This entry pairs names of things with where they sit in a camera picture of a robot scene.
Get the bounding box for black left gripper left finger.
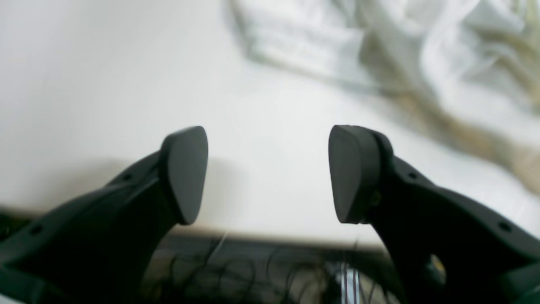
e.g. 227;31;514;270
1;126;208;304

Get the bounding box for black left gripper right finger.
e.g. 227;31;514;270
328;125;540;304

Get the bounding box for white printed T-shirt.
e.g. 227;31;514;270
228;0;539;194

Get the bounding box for tangled black cables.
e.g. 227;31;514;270
143;236;405;304

